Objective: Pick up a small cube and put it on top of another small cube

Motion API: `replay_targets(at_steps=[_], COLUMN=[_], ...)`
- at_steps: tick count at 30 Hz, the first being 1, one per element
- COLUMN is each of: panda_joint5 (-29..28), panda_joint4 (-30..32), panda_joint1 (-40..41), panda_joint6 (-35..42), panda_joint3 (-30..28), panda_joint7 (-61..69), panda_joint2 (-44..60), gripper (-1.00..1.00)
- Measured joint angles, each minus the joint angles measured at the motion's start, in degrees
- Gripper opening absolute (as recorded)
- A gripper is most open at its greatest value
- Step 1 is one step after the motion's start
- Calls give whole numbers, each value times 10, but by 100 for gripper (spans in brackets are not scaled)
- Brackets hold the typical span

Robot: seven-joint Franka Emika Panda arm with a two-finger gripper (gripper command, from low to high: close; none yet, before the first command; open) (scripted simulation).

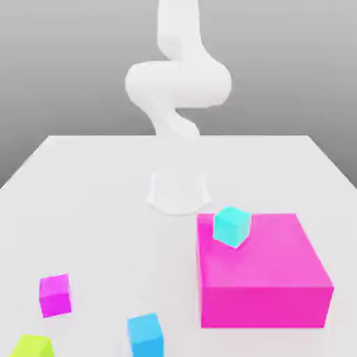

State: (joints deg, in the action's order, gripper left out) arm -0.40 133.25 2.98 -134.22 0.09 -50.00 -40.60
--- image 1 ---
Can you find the small turquoise cube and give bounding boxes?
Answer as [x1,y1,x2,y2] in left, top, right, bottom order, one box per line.
[212,206,252,249]

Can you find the small blue cube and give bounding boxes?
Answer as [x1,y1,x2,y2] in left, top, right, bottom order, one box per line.
[126,312,165,357]

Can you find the small magenta cube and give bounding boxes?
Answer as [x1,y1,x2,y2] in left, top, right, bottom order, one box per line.
[38,273,73,319]

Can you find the small lime cube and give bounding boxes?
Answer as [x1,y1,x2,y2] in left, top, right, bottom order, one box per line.
[9,334,55,357]

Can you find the large pink box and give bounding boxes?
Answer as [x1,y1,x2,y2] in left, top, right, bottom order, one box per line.
[196,213,335,329]

